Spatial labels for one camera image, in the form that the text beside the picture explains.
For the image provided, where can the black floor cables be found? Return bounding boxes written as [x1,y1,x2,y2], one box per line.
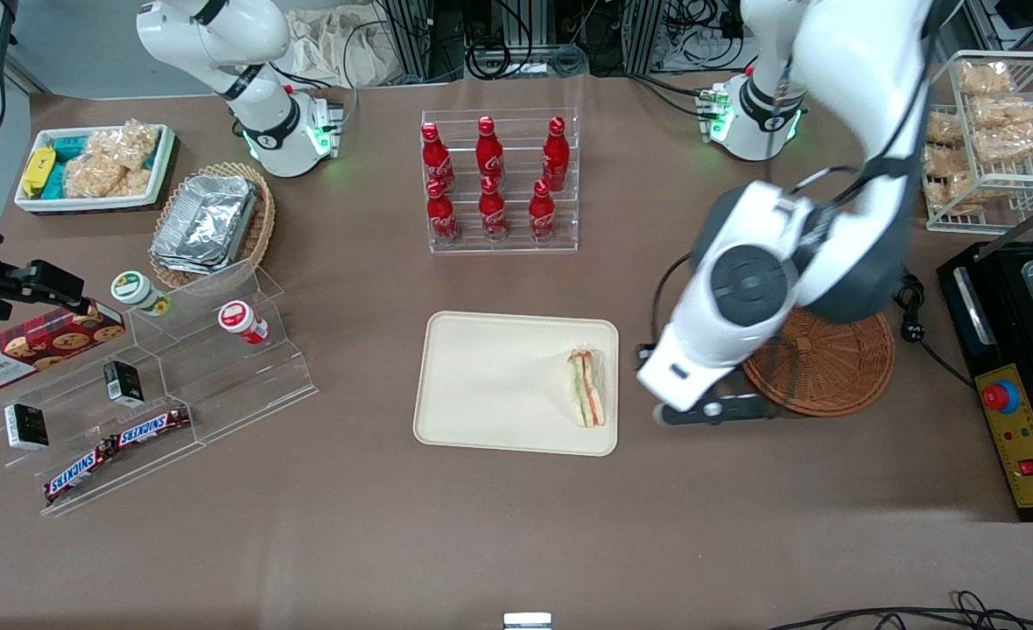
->
[766,591,1033,630]

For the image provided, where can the yellow snack packet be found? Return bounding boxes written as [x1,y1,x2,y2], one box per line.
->
[22,146,57,198]

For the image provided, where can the round brown wicker basket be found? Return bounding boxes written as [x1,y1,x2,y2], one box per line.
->
[740,306,896,417]

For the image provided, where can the snickers chocolate bar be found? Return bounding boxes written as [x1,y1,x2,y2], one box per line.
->
[111,406,193,450]
[43,440,117,505]

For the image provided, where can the black equipment box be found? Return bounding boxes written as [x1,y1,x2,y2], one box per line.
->
[936,238,1033,523]

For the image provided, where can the black base cables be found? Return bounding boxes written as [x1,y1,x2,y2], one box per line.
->
[629,72,720,120]

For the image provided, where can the black power cable with plug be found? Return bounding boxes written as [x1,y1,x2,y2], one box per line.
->
[891,273,978,391]

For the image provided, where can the aluminium foil container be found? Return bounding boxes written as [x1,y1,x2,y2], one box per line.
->
[150,174,260,276]

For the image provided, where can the white rectangular snack bin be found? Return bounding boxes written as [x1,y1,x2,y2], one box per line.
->
[14,123,177,214]

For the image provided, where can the bagged rice cracker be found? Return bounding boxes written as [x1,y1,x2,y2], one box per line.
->
[63,157,153,200]
[88,120,161,172]

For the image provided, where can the cream rectangular tray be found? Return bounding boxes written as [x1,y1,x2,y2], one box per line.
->
[412,311,620,458]

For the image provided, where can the clear acrylic stepped shelf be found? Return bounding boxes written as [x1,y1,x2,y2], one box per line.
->
[0,260,320,518]

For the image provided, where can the clear acrylic bottle rack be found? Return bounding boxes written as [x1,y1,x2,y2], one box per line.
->
[420,108,580,255]

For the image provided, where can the beige cloth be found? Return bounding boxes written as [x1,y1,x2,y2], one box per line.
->
[285,7,414,89]

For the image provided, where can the red lid cup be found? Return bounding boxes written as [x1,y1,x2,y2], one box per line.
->
[217,300,270,346]

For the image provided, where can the aluminium frame post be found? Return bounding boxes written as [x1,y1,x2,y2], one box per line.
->
[623,0,664,74]
[383,0,436,81]

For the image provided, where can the red tartan cookie box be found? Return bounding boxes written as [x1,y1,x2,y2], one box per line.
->
[0,300,127,396]

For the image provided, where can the bagged fried snack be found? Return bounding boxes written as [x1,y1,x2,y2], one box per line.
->
[957,59,1015,97]
[970,124,1033,165]
[972,93,1033,130]
[923,147,986,215]
[924,111,966,148]

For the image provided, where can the yellow control panel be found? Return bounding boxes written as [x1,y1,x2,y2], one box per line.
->
[974,362,1033,510]

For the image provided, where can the white wire rack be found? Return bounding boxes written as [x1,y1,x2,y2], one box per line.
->
[919,50,1033,235]

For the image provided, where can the small black box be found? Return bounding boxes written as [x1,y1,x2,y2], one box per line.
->
[103,360,145,409]
[4,402,51,452]

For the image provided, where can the oval light wicker basket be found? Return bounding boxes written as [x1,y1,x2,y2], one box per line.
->
[149,162,276,291]

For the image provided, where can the triangular sandwich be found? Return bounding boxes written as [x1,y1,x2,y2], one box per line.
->
[566,347,608,429]

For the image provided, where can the green lid cup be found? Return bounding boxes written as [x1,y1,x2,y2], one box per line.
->
[111,270,173,318]

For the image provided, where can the red cola bottle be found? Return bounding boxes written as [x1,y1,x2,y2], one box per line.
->
[426,178,460,244]
[475,115,506,185]
[528,179,559,241]
[541,116,571,190]
[420,122,456,193]
[478,176,509,242]

